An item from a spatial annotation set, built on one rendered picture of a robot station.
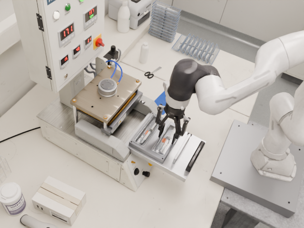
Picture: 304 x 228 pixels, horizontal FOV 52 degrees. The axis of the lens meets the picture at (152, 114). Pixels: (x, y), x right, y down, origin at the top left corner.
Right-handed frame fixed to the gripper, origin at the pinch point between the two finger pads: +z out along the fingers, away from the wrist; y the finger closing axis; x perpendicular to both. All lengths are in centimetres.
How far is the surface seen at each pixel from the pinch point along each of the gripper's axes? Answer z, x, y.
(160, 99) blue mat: 29, 41, -21
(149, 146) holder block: 4.4, -7.0, -4.5
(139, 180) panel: 25.5, -12.1, -4.4
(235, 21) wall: 84, 242, -22
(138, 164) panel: 19.0, -9.0, -7.4
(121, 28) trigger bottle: 20, 75, -69
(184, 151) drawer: 7.0, 0.9, 8.7
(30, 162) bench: 28, -30, -53
